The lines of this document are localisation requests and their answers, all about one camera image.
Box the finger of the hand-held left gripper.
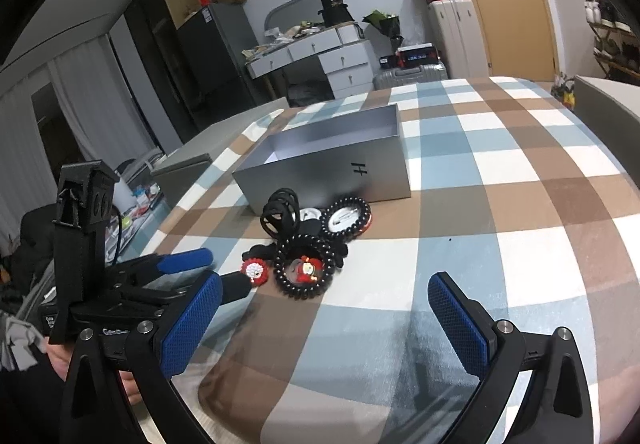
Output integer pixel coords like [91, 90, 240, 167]
[120, 272, 251, 306]
[107, 247, 216, 286]

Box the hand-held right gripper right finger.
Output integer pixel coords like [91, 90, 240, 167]
[427, 272, 596, 444]

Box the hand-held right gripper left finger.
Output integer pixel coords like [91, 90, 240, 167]
[60, 272, 224, 444]

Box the red white flower ornament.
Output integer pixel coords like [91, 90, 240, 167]
[241, 257, 271, 286]

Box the black beaded badge with red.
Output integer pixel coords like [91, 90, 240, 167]
[272, 234, 337, 296]

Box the red figure charm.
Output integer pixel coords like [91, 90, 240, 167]
[292, 259, 324, 283]

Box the black hair tie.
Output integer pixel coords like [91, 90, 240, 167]
[259, 187, 301, 240]

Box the red-rimmed white pin badge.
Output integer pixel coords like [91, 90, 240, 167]
[326, 203, 372, 237]

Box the black bead bracelet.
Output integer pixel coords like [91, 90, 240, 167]
[320, 196, 374, 243]

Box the silver cardboard box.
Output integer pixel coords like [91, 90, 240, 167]
[231, 103, 412, 217]

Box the person's left forearm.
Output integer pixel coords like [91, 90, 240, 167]
[0, 364, 68, 444]

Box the person's left hand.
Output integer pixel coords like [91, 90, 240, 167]
[46, 343, 146, 405]

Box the white curtain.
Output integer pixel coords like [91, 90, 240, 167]
[0, 34, 167, 245]

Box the dark wardrobe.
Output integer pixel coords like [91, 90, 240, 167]
[124, 0, 203, 146]

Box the dark grey refrigerator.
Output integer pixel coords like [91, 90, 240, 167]
[175, 2, 258, 125]

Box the dark clothes pile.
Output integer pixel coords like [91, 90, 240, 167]
[287, 81, 334, 108]

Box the pile of desk clutter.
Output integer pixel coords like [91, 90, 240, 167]
[242, 21, 362, 63]

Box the silver suitcase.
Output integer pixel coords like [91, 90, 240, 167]
[372, 60, 450, 91]

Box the white desk with drawers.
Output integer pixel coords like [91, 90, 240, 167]
[245, 24, 374, 99]

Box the yellow toy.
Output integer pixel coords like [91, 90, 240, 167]
[551, 73, 577, 107]

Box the black and red box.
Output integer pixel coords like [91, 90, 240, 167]
[394, 44, 441, 70]

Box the beige suitcase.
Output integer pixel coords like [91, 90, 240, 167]
[427, 0, 489, 80]

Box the black cylindrical box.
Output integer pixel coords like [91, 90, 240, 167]
[317, 0, 357, 28]

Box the dark wrapped bouquet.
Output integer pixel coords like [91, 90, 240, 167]
[362, 9, 404, 51]

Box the wooden door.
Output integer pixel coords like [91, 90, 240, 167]
[432, 0, 559, 80]

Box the wooden shoe rack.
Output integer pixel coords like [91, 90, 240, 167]
[572, 0, 640, 86]

